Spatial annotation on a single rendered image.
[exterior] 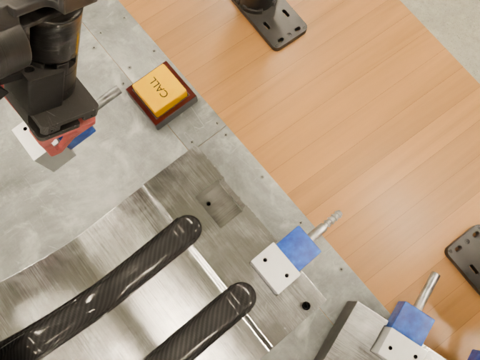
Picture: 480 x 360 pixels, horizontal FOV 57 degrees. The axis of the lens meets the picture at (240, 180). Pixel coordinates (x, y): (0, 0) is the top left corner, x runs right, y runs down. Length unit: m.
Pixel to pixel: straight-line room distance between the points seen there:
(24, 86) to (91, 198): 0.29
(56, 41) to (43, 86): 0.05
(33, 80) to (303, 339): 0.47
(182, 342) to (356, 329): 0.22
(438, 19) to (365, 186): 1.29
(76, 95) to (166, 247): 0.22
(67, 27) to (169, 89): 0.30
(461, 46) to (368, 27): 1.10
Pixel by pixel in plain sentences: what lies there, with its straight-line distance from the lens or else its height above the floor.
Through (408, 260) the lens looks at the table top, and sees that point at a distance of 0.70.
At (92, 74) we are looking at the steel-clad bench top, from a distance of 0.78.
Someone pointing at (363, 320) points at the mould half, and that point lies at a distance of 0.62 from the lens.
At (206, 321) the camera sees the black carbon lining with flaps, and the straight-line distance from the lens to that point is 0.57.
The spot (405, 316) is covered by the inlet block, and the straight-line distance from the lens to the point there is 0.62.
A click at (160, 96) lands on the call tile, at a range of 0.69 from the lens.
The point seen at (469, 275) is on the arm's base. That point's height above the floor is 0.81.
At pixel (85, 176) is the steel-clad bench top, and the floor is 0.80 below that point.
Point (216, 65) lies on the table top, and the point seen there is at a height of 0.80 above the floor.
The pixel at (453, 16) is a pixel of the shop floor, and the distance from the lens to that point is 1.95.
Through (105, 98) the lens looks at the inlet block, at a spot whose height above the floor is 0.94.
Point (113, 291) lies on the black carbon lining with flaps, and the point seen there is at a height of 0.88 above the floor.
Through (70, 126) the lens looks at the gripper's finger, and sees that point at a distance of 0.50.
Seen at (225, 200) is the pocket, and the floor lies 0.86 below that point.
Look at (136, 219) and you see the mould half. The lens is 0.59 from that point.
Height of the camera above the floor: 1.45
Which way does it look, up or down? 75 degrees down
